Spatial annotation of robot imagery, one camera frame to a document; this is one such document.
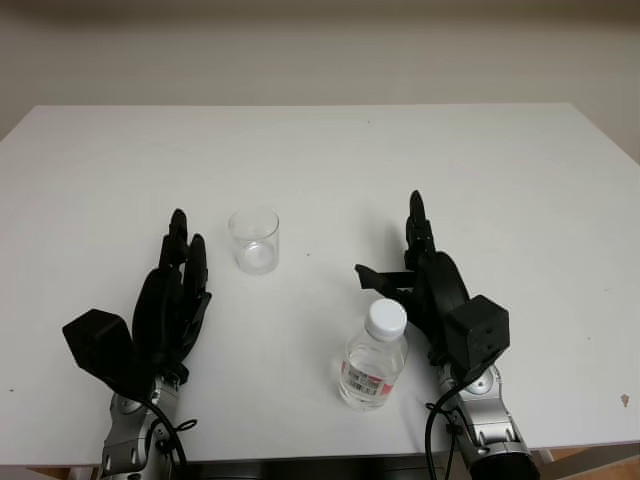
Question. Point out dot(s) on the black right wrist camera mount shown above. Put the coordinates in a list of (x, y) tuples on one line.
[(477, 332)]

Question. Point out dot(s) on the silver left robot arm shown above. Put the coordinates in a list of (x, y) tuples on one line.
[(125, 430)]

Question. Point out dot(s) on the clear plastic water bottle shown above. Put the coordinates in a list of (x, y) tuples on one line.
[(372, 370)]

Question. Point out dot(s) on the clear glass cup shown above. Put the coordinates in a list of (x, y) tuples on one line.
[(253, 245)]

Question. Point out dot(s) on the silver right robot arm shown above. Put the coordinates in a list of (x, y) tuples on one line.
[(492, 425)]

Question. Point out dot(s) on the dark robot torso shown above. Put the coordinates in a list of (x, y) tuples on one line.
[(320, 471)]

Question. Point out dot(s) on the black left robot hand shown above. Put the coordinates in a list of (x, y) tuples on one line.
[(160, 310)]

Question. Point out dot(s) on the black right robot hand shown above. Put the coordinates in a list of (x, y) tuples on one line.
[(440, 290)]

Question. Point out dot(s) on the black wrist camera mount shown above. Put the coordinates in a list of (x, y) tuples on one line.
[(100, 345), (477, 332)]

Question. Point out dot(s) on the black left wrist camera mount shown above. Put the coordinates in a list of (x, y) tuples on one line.
[(100, 345)]

